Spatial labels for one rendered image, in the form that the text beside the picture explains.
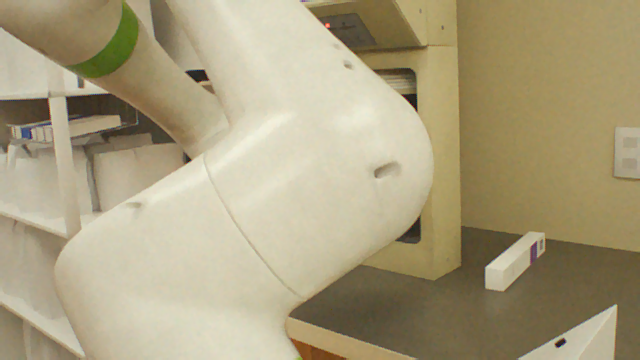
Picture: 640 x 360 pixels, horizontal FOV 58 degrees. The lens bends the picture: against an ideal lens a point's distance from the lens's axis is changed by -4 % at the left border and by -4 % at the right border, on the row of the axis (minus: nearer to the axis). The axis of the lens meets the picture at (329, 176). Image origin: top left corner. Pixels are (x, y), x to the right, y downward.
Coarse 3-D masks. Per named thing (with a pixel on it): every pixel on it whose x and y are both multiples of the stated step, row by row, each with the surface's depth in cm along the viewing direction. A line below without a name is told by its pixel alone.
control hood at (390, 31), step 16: (320, 0) 115; (336, 0) 112; (352, 0) 109; (368, 0) 107; (384, 0) 105; (400, 0) 106; (416, 0) 109; (320, 16) 118; (368, 16) 111; (384, 16) 109; (400, 16) 107; (416, 16) 110; (384, 32) 113; (400, 32) 111; (416, 32) 110; (352, 48) 122; (368, 48) 120; (384, 48) 117
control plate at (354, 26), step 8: (336, 16) 115; (344, 16) 114; (352, 16) 113; (336, 24) 117; (352, 24) 115; (360, 24) 114; (336, 32) 120; (344, 32) 118; (352, 32) 117; (360, 32) 116; (368, 32) 115; (344, 40) 121; (352, 40) 120; (360, 40) 118; (368, 40) 117
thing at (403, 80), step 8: (376, 72) 127; (384, 72) 125; (392, 72) 124; (400, 72) 124; (408, 72) 124; (384, 80) 125; (392, 80) 124; (400, 80) 124; (408, 80) 124; (392, 88) 124; (400, 88) 123; (408, 88) 123
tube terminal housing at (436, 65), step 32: (448, 0) 118; (448, 32) 118; (384, 64) 121; (416, 64) 116; (448, 64) 119; (448, 96) 120; (448, 128) 121; (448, 160) 122; (448, 192) 123; (448, 224) 124; (384, 256) 130; (416, 256) 124; (448, 256) 125
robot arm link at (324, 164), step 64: (192, 0) 49; (256, 0) 46; (256, 64) 42; (320, 64) 41; (256, 128) 40; (320, 128) 37; (384, 128) 38; (256, 192) 37; (320, 192) 37; (384, 192) 38; (320, 256) 38
